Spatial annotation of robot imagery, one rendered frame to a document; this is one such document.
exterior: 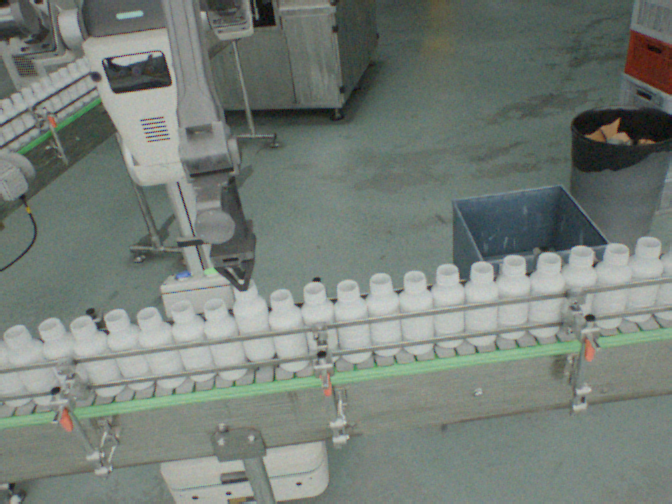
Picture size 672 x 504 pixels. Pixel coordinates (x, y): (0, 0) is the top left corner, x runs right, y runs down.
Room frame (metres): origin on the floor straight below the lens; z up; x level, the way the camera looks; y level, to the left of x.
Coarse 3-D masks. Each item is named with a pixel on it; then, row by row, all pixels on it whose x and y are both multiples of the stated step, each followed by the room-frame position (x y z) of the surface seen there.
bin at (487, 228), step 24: (504, 192) 1.40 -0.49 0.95; (528, 192) 1.39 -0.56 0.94; (552, 192) 1.39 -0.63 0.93; (456, 216) 1.35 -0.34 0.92; (480, 216) 1.39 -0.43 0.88; (504, 216) 1.39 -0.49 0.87; (528, 216) 1.39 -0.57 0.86; (552, 216) 1.39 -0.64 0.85; (576, 216) 1.27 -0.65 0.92; (456, 240) 1.35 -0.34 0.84; (480, 240) 1.39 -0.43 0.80; (504, 240) 1.39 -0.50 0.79; (528, 240) 1.39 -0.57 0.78; (552, 240) 1.39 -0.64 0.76; (576, 240) 1.25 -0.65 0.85; (600, 240) 1.13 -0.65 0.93; (456, 264) 1.35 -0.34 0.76; (528, 264) 1.09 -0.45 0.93
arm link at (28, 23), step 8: (8, 0) 1.31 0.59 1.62; (16, 0) 1.31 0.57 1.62; (24, 0) 1.35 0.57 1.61; (16, 8) 1.31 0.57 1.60; (24, 8) 1.33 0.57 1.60; (32, 8) 1.37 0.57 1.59; (16, 16) 1.30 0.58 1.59; (24, 16) 1.31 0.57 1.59; (32, 16) 1.35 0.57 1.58; (24, 24) 1.30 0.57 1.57; (32, 24) 1.34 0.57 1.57; (24, 32) 1.31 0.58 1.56; (32, 32) 1.32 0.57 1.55; (0, 40) 1.32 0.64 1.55
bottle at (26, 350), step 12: (12, 336) 0.82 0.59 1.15; (24, 336) 0.80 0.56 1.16; (12, 348) 0.79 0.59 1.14; (24, 348) 0.79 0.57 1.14; (36, 348) 0.80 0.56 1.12; (12, 360) 0.79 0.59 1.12; (24, 360) 0.78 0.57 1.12; (36, 360) 0.79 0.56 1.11; (24, 372) 0.78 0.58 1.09; (36, 372) 0.78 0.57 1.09; (48, 372) 0.80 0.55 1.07; (24, 384) 0.79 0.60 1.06; (36, 384) 0.78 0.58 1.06; (48, 384) 0.79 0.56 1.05; (60, 384) 0.80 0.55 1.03; (48, 396) 0.78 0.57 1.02
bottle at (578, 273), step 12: (576, 252) 0.82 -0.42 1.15; (588, 252) 0.81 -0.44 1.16; (576, 264) 0.79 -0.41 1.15; (588, 264) 0.79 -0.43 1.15; (564, 276) 0.80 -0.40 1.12; (576, 276) 0.78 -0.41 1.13; (588, 276) 0.78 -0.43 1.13; (564, 288) 0.79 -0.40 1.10; (564, 300) 0.79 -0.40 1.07; (588, 300) 0.77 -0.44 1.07; (564, 312) 0.79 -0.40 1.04; (588, 312) 0.78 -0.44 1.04
